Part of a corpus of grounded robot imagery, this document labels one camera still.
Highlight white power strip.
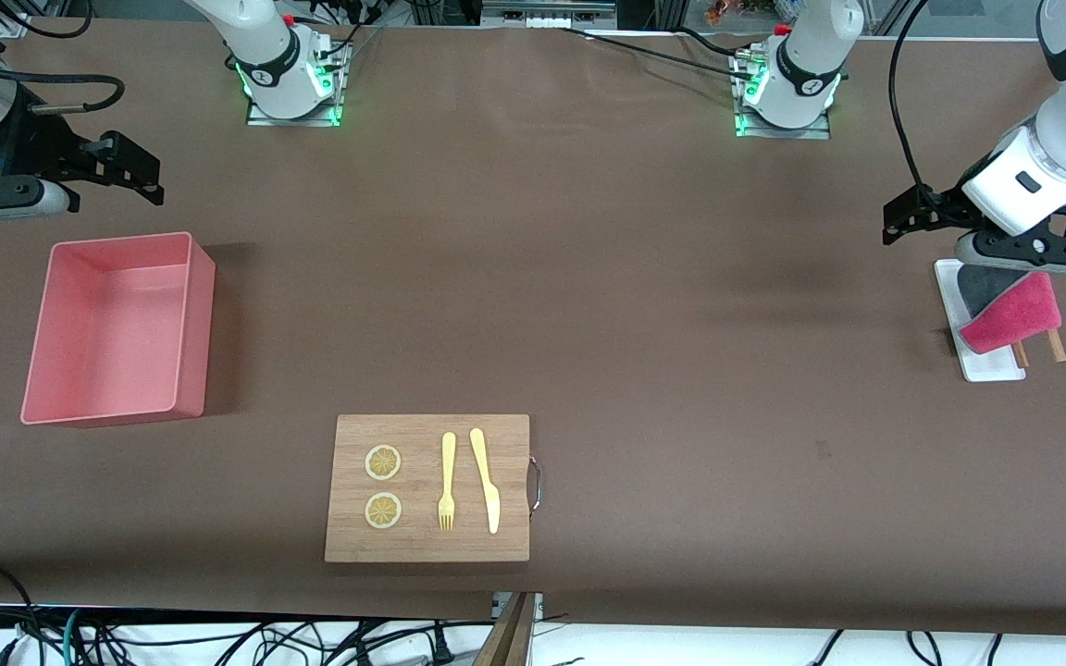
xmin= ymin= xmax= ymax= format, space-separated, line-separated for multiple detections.
xmin=482 ymin=0 xmax=617 ymax=29

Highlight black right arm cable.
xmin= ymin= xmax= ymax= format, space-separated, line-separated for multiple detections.
xmin=0 ymin=54 xmax=126 ymax=116

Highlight wooden plank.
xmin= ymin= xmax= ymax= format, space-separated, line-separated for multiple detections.
xmin=473 ymin=592 xmax=539 ymax=666

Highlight wooden cutting board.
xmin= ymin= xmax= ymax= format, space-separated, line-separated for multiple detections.
xmin=324 ymin=413 xmax=543 ymax=563

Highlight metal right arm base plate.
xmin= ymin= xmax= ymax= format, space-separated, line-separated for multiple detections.
xmin=246 ymin=32 xmax=350 ymax=128

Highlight white rack base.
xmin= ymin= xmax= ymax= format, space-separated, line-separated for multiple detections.
xmin=935 ymin=259 xmax=1026 ymax=382

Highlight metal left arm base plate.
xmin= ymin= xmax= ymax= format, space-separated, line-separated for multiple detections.
xmin=732 ymin=46 xmax=833 ymax=141

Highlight teal floor cable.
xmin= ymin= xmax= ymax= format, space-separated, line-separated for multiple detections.
xmin=61 ymin=606 xmax=92 ymax=666

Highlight yellow plastic fork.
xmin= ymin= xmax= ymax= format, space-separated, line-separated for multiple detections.
xmin=438 ymin=432 xmax=457 ymax=532

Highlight orange background object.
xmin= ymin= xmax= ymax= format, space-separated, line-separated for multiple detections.
xmin=704 ymin=0 xmax=775 ymax=25

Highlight black cable on table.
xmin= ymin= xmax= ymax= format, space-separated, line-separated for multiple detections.
xmin=556 ymin=26 xmax=761 ymax=82

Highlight pink plastic bin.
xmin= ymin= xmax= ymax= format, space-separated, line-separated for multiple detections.
xmin=20 ymin=231 xmax=217 ymax=427

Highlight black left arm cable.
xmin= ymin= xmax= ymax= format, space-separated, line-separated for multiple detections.
xmin=889 ymin=0 xmax=939 ymax=204

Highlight red cloth with grey back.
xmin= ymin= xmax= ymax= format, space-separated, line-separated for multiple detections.
xmin=957 ymin=262 xmax=1063 ymax=356

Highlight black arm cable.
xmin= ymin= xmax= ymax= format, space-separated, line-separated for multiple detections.
xmin=889 ymin=0 xmax=939 ymax=204
xmin=0 ymin=54 xmax=126 ymax=116

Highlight yellow plastic knife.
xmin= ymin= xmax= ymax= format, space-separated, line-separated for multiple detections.
xmin=469 ymin=427 xmax=502 ymax=535

